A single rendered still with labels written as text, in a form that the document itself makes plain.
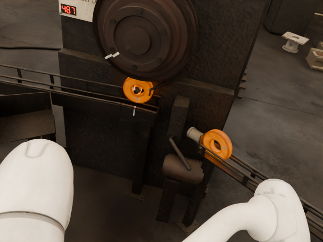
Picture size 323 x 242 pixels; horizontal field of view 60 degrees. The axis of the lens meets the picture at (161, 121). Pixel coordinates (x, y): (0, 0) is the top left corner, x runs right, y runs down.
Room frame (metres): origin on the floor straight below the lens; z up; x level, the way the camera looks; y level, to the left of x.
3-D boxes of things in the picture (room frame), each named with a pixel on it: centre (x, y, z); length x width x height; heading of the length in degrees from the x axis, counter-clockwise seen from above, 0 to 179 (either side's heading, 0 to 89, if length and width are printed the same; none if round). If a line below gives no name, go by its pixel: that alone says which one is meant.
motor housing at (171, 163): (1.05, -0.16, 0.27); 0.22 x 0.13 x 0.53; 83
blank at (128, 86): (1.23, 0.15, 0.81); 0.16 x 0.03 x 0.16; 86
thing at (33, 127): (1.03, 0.67, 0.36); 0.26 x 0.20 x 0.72; 118
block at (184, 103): (1.21, -0.09, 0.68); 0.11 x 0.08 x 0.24; 173
